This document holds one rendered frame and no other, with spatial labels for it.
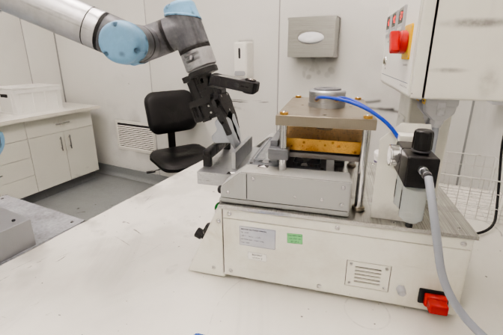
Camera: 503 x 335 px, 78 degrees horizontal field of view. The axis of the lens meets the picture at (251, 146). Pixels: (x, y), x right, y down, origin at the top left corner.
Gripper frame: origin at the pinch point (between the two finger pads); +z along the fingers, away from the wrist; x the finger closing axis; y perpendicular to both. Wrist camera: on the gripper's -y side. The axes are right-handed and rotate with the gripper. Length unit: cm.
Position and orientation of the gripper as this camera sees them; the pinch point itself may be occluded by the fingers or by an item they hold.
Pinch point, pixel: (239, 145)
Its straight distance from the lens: 76.2
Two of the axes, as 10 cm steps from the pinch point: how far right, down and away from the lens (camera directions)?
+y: -9.1, 2.6, 3.2
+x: -2.5, 2.8, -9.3
